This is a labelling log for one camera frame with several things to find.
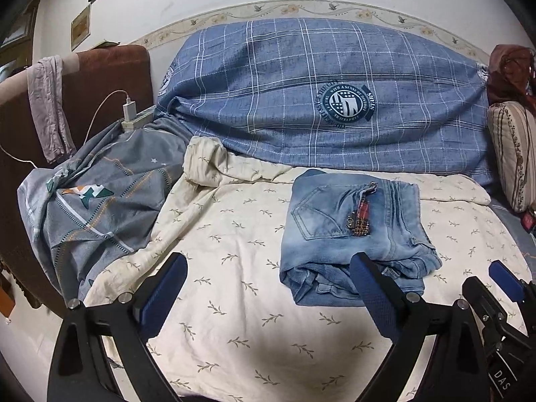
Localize orange object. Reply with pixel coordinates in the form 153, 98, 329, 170
0, 269, 15, 318

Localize blue denim pants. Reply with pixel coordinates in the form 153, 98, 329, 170
280, 169, 442, 307

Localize grey printed quilt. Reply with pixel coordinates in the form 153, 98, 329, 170
17, 117, 189, 308

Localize wooden framed picture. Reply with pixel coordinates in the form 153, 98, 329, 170
0, 0, 41, 49

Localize small gold framed picture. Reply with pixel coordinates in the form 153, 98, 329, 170
70, 3, 92, 52

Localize blue plaid blanket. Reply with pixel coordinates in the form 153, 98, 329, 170
156, 17, 499, 189

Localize cream leaf-print blanket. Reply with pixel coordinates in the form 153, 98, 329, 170
84, 136, 530, 402

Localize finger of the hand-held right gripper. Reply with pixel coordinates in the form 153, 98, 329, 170
462, 276, 509, 333
488, 260, 536, 315

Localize purple wrinkled cloth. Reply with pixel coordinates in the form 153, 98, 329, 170
27, 54, 78, 164

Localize reddish-brown cloth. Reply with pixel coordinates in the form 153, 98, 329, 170
486, 44, 536, 114

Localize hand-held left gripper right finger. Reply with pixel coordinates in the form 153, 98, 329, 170
349, 252, 490, 402

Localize white cable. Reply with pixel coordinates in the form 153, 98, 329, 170
0, 89, 131, 163

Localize beige padded bar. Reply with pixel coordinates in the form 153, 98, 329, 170
0, 52, 80, 101

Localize striped pillow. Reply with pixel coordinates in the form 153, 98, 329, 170
488, 101, 536, 214

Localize brown plush headboard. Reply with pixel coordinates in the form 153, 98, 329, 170
0, 44, 153, 315

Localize blue-grey bedsheet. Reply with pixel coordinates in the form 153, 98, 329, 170
490, 203, 536, 260

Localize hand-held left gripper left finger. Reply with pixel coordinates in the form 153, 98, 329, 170
47, 252, 188, 402

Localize white power strip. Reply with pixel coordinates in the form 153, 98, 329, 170
121, 107, 156, 131

